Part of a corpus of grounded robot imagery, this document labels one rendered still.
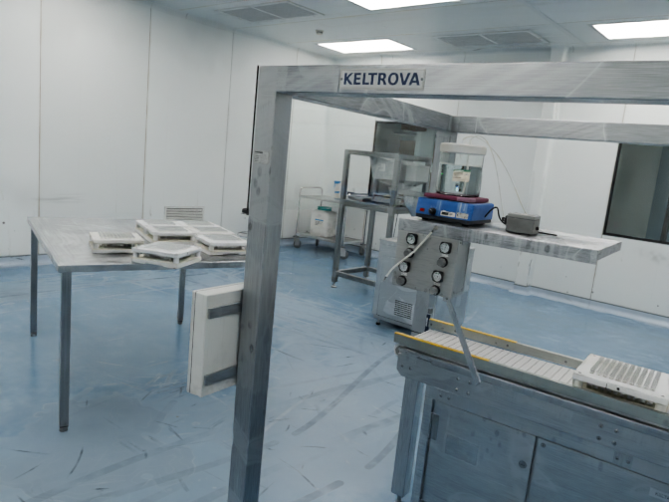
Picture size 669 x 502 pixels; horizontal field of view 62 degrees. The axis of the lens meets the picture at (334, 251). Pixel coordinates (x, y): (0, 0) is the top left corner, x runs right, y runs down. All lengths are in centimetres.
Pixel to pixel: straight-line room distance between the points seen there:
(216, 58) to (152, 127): 128
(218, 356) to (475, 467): 101
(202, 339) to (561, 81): 94
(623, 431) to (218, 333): 114
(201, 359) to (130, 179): 563
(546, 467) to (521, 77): 128
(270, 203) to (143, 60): 576
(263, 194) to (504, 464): 119
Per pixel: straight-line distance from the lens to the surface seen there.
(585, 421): 182
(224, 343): 143
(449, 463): 208
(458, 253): 180
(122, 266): 281
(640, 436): 180
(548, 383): 180
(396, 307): 476
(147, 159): 703
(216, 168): 760
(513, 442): 196
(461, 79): 109
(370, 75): 119
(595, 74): 102
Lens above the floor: 142
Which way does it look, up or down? 10 degrees down
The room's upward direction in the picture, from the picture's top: 6 degrees clockwise
